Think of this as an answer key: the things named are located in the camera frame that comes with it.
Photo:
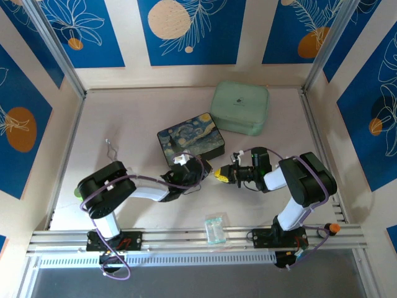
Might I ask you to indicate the mint green zip case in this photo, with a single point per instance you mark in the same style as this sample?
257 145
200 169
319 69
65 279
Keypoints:
240 105

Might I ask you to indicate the small orange-capped bottle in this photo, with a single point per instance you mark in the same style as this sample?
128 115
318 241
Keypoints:
333 229

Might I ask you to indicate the long aluminium mounting rail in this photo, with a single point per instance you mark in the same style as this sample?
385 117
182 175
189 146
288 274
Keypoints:
180 239

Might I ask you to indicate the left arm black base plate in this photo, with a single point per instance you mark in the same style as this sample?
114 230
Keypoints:
133 240

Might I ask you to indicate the clear plastic bag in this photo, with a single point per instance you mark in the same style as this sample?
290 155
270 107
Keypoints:
215 228

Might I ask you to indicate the aluminium frame post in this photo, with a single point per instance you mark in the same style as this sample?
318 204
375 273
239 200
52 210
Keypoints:
328 46
56 49

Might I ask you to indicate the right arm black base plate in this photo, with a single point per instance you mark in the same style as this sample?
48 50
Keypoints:
260 237

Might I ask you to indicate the black connector module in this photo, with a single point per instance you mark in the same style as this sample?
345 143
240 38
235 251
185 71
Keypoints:
111 259
288 259

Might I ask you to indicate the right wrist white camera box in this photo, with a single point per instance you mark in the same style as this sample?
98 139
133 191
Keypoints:
237 156

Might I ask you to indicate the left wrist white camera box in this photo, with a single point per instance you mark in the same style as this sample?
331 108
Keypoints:
182 159

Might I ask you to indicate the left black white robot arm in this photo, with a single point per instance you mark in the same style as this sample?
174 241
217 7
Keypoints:
105 189

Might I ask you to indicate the blue poster beige circle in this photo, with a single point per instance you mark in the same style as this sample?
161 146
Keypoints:
201 46

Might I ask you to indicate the blue poster orange oval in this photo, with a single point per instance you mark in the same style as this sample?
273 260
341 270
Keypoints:
28 93

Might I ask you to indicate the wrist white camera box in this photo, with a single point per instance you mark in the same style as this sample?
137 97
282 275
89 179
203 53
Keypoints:
182 159
237 156

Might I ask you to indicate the small green disc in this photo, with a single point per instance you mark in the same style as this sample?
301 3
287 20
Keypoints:
77 193

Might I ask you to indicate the blue floral wall poster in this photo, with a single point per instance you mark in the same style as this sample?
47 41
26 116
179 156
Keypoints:
356 40
37 46

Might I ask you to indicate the starry night painted box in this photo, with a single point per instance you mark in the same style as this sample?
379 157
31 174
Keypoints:
192 133

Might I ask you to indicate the blue poster small orange dot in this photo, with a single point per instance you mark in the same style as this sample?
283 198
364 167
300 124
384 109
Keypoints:
93 56

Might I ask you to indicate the aluminium table side rail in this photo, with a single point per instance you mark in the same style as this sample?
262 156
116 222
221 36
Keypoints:
69 146
316 130

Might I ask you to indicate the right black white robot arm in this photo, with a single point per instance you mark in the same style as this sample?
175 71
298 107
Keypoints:
310 180

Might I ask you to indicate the blue poster orange circle fern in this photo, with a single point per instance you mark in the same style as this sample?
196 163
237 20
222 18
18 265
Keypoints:
285 31

